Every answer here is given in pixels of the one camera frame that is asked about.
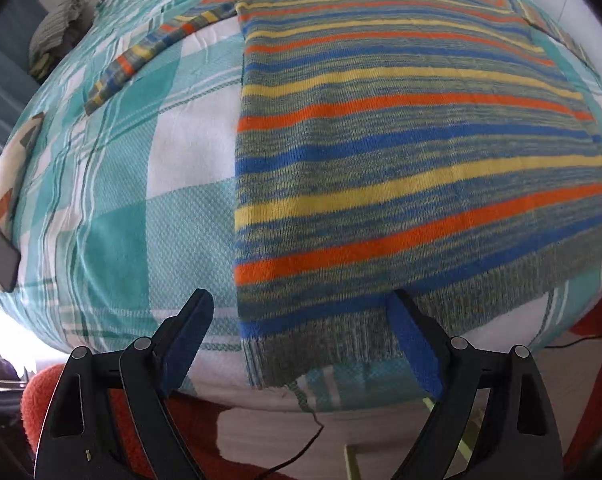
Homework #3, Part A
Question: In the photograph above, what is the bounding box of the black floor cable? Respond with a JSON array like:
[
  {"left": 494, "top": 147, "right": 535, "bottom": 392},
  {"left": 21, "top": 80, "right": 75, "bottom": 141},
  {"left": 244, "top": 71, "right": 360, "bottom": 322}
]
[{"left": 258, "top": 395, "right": 326, "bottom": 478}]

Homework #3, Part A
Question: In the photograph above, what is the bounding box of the yellow-green frame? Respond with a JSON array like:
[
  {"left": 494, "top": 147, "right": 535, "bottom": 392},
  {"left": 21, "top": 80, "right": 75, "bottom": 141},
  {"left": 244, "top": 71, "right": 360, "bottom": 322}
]
[{"left": 421, "top": 395, "right": 484, "bottom": 463}]

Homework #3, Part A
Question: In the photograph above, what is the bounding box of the red fluffy rug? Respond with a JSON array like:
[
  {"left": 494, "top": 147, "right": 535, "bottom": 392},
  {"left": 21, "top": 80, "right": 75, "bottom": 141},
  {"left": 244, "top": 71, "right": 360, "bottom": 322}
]
[{"left": 20, "top": 364, "right": 232, "bottom": 480}]

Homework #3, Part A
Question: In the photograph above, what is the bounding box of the white printed cloth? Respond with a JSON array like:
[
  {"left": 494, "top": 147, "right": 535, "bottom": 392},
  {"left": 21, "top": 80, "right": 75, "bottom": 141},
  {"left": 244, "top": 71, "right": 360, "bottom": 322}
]
[{"left": 0, "top": 112, "right": 45, "bottom": 226}]

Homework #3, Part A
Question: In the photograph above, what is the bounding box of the pile of grey clothes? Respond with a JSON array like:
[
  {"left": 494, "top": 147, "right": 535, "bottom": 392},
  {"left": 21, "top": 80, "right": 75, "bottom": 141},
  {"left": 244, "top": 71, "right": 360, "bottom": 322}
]
[{"left": 28, "top": 0, "right": 88, "bottom": 79}]

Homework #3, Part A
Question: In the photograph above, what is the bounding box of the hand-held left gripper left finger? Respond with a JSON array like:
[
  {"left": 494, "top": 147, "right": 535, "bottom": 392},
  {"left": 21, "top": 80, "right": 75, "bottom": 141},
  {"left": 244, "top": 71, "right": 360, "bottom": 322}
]
[{"left": 34, "top": 288, "right": 215, "bottom": 480}]

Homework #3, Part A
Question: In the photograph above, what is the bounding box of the teal checked blanket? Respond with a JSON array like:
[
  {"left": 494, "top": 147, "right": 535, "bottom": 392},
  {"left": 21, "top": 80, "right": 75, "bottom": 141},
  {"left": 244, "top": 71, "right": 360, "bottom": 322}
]
[{"left": 0, "top": 0, "right": 602, "bottom": 413}]

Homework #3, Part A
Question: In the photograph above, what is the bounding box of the striped knit sweater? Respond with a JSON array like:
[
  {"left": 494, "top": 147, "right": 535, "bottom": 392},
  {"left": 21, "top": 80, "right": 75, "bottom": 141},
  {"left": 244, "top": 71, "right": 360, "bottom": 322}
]
[{"left": 84, "top": 0, "right": 602, "bottom": 390}]

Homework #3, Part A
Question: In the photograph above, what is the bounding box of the red furniture piece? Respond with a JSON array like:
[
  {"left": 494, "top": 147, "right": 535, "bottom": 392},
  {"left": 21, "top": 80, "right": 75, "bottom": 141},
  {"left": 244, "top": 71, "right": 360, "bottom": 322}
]
[{"left": 563, "top": 305, "right": 602, "bottom": 466}]

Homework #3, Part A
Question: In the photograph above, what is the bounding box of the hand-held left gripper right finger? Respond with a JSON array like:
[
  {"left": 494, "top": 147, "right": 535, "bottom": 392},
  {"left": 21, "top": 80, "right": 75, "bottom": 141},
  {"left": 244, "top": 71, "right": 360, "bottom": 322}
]
[{"left": 387, "top": 288, "right": 564, "bottom": 480}]

